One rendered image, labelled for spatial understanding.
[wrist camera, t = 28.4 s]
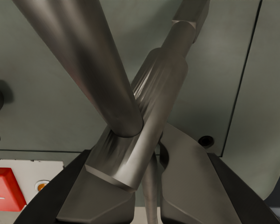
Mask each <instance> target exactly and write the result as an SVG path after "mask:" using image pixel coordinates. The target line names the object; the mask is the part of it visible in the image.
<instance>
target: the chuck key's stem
mask: <svg viewBox="0 0 280 224"><path fill-rule="evenodd" d="M209 4H210V0H183V1H182V3H181V5H180V6H179V8H178V10H177V12H176V13H175V15H174V17H173V19H172V28H171V30H170V32H169V34H168V35H167V37H166V39H165V41H164V43H163V44H162V46H161V48H155V49H153V50H151V51H150V52H149V53H148V55H147V57H146V59H145V60H144V62H143V64H142V65H141V67H140V69H139V71H138V73H137V74H136V76H135V78H134V80H133V81H132V83H131V88H132V91H133V94H134V97H135V99H136V102H137V105H138V107H139V110H140V113H141V116H142V118H143V121H144V126H143V129H142V131H141V132H140V133H139V134H138V135H136V136H134V137H129V138H123V137H119V136H117V135H115V133H114V132H113V131H112V129H111V128H110V127H109V126H108V125H107V127H106V128H105V130H104V132H103V133H102V135H101V137H100V139H99V140H98V142H97V144H96V145H95V147H94V149H93V151H92V153H91V154H90V156H89V158H88V159H87V161H86V163H85V167H86V171H88V172H89V173H91V174H93V175H95V176H97V177H99V178H101V179H103V180H105V181H107V182H109V183H111V184H113V185H115V186H117V187H119V188H121V189H123V190H125V191H127V192H129V193H132V192H135V191H137V189H138V187H139V185H140V183H141V180H142V178H143V176H144V173H145V171H146V169H147V166H148V164H149V161H150V159H151V157H152V155H153V152H154V150H155V148H156V145H157V143H158V141H159V138H160V136H161V133H162V131H163V129H164V127H165V124H166V122H167V120H168V117H169V115H170V113H171V110H172V108H173V105H174V103H175V101H176V99H177V97H178V94H179V92H180V89H181V87H182V85H183V82H184V80H185V78H186V75H187V73H188V64H187V62H186V60H185V58H186V56H187V54H188V51H189V49H190V47H191V45H192V44H194V43H195V42H196V39H197V37H198V35H199V33H200V31H201V28H202V26H203V24H204V22H205V19H206V17H207V15H208V10H209Z"/></svg>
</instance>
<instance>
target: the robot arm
mask: <svg viewBox="0 0 280 224"><path fill-rule="evenodd" d="M158 144H159V145H160V164H161V165H162V166H163V167H164V169H165V171H164V172H163V173H162V175H161V186H160V217H161V221H162V223H163V224H280V217H278V216H276V215H275V213H274V212H273V211H272V210H271V208H269V206H268V205H267V204H266V203H265V202H264V201H263V200H262V199H261V198H260V197H259V196H258V195H257V194H256V193H255V192H254V191H253V190H252V189H251V188H250V187H249V186H248V185H247V184H246V183H245V182H244V181H243V180H242V179H241V178H240V177H239V176H238V175H237V174H236V173H235V172H233V171H232V169H231V168H229V167H228V165H226V164H225V163H224V162H223V161H222V160H221V159H220V158H219V157H218V156H217V155H216V154H215V153H208V152H207V151H206V150H205V149H204V148H203V147H202V146H201V145H200V144H199V143H198V142H196V141H195V140H194V139H192V138H191V137H190V136H188V135H187V134H185V133H184V132H182V131H180V130H179V129H177V128H175V127H174V126H172V125H171V124H169V123H167V122H166V124H165V127H164V129H163V131H162V133H161V136H160V138H159V141H158ZM94 147H95V145H94V146H93V147H92V148H91V149H90V150H87V149H85V150H84V151H83V152H81V153H80V155H78V156H77V157H76V158H75V159H74V160H73V161H72V162H71V163H70V164H68V165H67V166H66V167H65V168H64V169H63V170H62V171H61V172H60V173H59V174H57V175H56V176H55V177H54V178H53V179H52V180H51V181H50V182H49V183H47V184H46V185H45V186H44V187H43V188H42V189H41V190H40V191H39V192H38V193H37V194H36V195H35V196H34V198H33V199H32V200H31V201H30V202H29V203H28V205H27V206H26V207H25V208H24V210H23V211H22V212H21V213H20V215H19V216H18V217H17V219H16V220H15V222H14V223H13V224H130V223H131V222H132V221H133V218H134V211H135V192H132V193H129V192H127V191H125V190H123V189H121V188H119V187H117V186H115V185H113V184H111V183H109V182H107V181H105V180H103V179H101V178H99V177H97V176H95V175H93V174H91V173H89V172H88V171H86V167H85V163H86V161H87V159H88V158H89V156H90V154H91V153H92V151H93V149H94Z"/></svg>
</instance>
